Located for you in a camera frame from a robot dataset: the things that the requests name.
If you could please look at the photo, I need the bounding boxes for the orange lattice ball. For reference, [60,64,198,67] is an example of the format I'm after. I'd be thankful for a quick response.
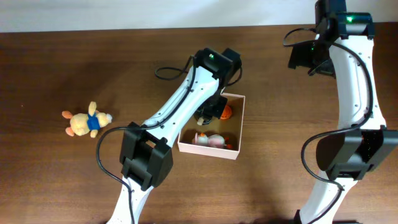
[220,105,233,120]

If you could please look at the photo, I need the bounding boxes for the white cardboard box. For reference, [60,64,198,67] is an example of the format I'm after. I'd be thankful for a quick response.
[177,93,245,160]

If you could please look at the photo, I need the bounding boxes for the pink duck toy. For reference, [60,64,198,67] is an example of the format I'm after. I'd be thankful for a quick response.
[192,133,233,150]

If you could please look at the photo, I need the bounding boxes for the tan plush bunny blue scarf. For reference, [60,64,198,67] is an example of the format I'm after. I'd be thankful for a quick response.
[62,101,113,138]

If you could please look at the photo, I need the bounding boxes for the yellow rattle drum toy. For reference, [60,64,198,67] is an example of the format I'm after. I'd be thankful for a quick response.
[197,117,205,126]

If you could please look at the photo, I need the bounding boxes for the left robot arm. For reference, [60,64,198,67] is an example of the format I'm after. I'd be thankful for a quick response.
[101,48,243,224]

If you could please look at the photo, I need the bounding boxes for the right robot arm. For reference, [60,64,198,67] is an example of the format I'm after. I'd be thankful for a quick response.
[288,0,397,223]

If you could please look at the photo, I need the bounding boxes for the left black cable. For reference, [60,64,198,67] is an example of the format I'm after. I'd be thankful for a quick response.
[95,55,243,224]

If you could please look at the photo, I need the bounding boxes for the black cable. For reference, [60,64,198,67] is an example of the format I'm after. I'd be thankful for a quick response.
[282,27,374,224]
[95,55,243,224]

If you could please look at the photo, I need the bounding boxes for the right black cable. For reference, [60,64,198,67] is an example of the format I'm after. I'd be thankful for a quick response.
[282,27,374,224]

